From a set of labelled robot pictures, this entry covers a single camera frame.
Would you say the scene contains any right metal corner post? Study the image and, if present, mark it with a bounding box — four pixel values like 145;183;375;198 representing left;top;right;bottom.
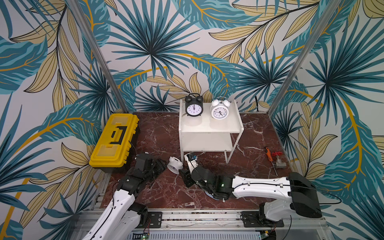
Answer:
268;0;341;117

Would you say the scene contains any white round alarm clock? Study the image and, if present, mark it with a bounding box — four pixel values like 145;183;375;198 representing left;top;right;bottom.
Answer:
167;157;183;175

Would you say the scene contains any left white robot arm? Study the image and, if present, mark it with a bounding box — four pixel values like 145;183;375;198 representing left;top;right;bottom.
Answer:
83;153;167;240

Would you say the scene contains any yellow and black toolbox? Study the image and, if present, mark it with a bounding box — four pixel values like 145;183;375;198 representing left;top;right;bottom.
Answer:
90;114;140;173

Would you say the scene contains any metal corner post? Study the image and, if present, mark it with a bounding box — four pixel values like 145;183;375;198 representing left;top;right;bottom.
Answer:
68;0;129;114
268;0;341;117

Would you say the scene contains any black twin-bell alarm clock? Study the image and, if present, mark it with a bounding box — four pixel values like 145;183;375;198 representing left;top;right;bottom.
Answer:
185;93;204;117

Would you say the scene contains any white twin-bell alarm clock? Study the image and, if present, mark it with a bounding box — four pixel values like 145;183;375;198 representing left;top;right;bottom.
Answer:
211;97;231;120

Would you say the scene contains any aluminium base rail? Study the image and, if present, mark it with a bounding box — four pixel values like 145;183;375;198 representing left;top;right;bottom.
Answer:
106;209;334;240

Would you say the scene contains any white two-tier shelf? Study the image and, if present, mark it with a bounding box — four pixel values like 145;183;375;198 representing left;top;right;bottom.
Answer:
179;100;244;163

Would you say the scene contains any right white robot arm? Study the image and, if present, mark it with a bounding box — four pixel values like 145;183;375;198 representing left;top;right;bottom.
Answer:
179;166;322;222

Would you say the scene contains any left metal corner post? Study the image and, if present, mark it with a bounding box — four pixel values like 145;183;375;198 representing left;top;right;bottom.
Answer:
68;0;129;114

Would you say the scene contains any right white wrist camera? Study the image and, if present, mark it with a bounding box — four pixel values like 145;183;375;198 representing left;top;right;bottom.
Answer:
184;153;199;173

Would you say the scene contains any red handled metal valve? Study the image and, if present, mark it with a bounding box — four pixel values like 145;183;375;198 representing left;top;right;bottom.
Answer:
272;152;287;169

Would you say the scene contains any orange handled tool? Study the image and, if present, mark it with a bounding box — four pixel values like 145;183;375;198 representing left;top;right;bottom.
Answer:
264;147;278;176

